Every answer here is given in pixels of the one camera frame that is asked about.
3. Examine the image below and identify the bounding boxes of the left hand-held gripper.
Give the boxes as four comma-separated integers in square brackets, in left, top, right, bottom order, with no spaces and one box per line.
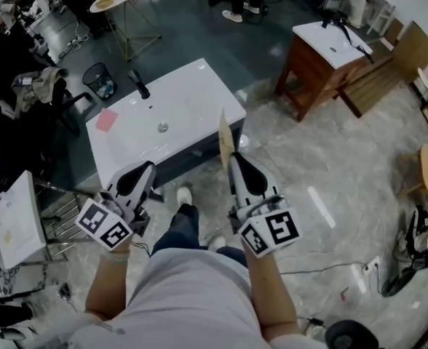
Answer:
[75,160,157,252]

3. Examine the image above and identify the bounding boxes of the pink flat sponge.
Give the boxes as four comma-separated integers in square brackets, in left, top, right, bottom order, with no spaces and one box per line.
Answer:
[95,108,120,134]

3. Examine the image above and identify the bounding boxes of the tan toiletry item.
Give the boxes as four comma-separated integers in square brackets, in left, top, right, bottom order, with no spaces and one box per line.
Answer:
[218,106,236,171]

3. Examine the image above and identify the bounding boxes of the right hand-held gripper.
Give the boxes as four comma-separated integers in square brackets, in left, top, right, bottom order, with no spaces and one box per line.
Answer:
[227,151,304,259]

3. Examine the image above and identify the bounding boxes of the beige jacket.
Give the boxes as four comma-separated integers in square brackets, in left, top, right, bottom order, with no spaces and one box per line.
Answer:
[11,66,69,113]

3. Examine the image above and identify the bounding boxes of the white power strip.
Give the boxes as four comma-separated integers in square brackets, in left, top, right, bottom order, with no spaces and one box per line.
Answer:
[360,255,381,277]

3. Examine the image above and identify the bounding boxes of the person's white right shoe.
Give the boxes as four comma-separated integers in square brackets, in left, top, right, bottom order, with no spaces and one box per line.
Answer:
[207,235,226,252]

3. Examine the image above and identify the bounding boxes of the wooden panel boards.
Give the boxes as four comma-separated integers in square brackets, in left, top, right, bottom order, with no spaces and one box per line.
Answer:
[336,20,428,119]

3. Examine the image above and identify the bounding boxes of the black round stool seat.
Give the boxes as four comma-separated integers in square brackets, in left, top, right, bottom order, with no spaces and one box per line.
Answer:
[325,319,379,349]

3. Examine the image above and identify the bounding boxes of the white floor power strip cable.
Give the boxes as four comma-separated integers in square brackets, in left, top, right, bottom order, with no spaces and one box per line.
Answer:
[58,33,91,60]

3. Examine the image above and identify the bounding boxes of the black office chair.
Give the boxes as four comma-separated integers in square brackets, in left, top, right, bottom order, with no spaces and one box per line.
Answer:
[2,69,97,137]

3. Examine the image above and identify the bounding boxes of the person's light grey shirt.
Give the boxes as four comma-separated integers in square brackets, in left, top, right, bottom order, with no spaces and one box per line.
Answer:
[28,247,331,349]

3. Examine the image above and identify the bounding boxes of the black mesh wastebasket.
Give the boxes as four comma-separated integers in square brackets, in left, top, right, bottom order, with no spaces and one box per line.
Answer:
[82,62,119,100]

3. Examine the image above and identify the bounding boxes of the person's left forearm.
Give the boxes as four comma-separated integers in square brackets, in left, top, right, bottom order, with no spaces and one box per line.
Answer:
[84,241,133,321]

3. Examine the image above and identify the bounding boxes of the person's white left shoe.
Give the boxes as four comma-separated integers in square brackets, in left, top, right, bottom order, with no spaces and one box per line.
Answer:
[176,186,193,206]

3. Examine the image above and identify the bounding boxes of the white vanity basin top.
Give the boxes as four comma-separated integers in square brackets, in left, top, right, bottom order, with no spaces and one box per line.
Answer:
[292,20,374,69]

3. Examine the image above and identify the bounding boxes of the person's dark jeans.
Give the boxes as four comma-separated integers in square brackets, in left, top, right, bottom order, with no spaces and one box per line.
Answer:
[151,202,247,268]

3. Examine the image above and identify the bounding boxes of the white sink counter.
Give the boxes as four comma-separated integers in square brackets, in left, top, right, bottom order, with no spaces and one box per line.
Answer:
[85,57,247,189]

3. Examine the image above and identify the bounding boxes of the dark grey sink cabinet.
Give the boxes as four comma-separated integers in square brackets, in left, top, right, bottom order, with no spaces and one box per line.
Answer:
[151,118,245,192]

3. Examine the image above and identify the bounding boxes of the person's right forearm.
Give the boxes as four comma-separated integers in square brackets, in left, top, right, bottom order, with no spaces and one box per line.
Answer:
[240,244,303,342]

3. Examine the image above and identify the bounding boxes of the black faucet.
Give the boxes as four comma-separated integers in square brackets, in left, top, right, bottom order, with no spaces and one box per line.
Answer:
[127,69,151,100]

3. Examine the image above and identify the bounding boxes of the wooden vanity cabinet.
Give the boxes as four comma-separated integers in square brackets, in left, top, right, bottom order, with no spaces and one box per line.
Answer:
[274,34,373,122]

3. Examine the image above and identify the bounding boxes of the black and white backpack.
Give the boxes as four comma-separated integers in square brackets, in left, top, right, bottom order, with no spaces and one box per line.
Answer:
[383,205,428,297]

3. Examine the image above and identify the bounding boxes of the metal wire rack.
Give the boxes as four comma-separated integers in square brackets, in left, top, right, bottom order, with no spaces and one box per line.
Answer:
[31,180,98,265]

